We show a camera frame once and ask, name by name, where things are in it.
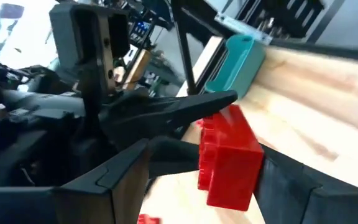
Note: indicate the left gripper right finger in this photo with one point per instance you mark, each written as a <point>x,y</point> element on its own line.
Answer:
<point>281,193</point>

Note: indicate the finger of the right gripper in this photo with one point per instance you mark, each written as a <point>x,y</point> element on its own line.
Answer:
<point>166,112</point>
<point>172,155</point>

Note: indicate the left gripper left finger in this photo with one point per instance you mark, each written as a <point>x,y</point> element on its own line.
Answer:
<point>98,193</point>

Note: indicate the small red toy block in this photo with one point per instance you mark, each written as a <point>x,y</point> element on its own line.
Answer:
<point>148,219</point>

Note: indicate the teal green plastic bin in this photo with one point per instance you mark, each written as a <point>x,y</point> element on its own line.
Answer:
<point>241,68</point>

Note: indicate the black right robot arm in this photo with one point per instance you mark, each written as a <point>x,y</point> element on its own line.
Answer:
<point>36,102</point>

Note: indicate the black lit computer tower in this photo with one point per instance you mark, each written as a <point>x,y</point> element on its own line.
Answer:
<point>140,31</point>

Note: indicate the silver frame bracket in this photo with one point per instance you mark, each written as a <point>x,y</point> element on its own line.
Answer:
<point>241,27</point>

